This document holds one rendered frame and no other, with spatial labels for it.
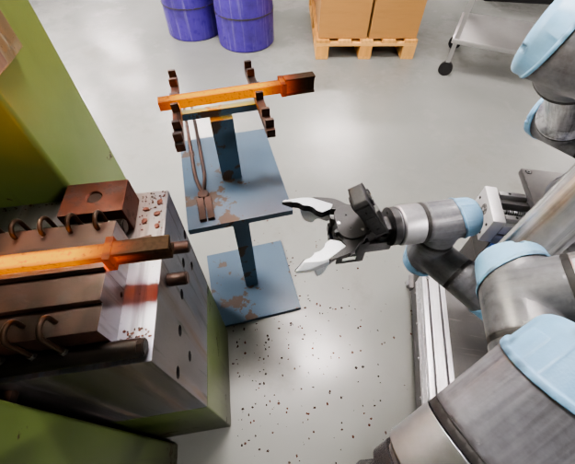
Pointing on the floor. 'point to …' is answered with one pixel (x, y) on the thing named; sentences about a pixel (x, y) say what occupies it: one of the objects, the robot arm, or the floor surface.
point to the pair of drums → (222, 22)
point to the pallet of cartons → (366, 25)
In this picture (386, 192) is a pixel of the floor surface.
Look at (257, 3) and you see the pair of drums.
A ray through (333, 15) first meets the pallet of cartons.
